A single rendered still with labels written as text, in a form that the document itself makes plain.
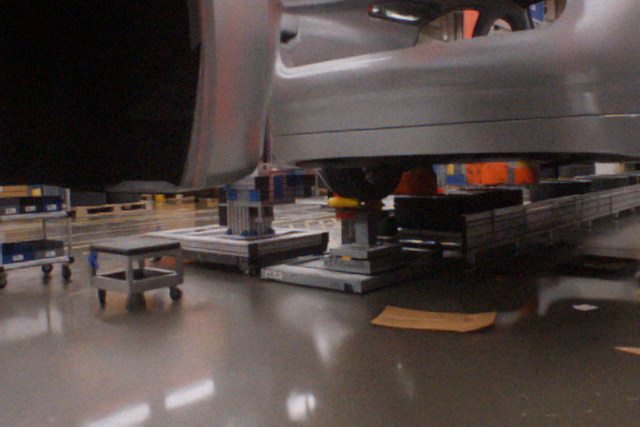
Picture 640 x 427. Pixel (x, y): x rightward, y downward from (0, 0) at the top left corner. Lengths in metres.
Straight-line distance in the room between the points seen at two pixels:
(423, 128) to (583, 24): 0.70
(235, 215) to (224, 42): 4.09
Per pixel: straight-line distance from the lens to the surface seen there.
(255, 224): 4.67
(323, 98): 2.72
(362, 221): 3.87
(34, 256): 4.63
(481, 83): 2.31
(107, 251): 3.58
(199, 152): 0.62
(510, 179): 6.02
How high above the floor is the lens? 0.77
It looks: 3 degrees down
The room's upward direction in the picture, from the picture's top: 1 degrees counter-clockwise
